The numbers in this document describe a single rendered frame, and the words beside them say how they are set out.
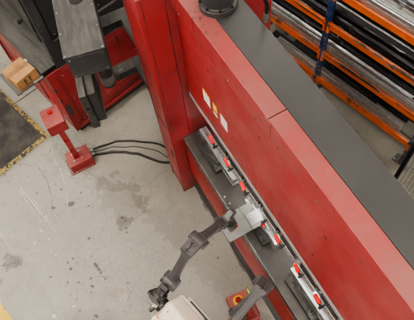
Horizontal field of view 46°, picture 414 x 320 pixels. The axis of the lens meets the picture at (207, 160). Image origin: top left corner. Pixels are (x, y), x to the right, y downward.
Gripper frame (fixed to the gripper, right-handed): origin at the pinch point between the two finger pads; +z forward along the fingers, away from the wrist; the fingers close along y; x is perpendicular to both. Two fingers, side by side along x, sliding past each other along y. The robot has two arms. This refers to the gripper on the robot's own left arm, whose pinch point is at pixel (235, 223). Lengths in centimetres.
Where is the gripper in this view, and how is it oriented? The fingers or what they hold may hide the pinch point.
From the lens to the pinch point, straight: 321.2
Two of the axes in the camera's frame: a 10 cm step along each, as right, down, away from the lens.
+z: 5.0, 1.8, 8.5
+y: -4.9, -7.5, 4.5
